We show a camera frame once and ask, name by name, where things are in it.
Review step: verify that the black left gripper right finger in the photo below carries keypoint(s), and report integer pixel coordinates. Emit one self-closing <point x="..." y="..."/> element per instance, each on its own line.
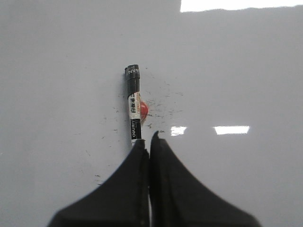
<point x="178" y="199"/>

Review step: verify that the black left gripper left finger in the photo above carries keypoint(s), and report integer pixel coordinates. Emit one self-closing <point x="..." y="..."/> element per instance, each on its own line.
<point x="121" y="201"/>

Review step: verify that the black marker cap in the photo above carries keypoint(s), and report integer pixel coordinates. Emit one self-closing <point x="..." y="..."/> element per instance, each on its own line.
<point x="132" y="75"/>

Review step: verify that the black white whiteboard marker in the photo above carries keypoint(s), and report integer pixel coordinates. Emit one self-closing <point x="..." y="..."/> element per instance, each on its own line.
<point x="135" y="116"/>

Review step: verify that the white whiteboard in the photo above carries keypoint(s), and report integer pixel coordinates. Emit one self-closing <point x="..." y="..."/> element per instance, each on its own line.
<point x="223" y="84"/>

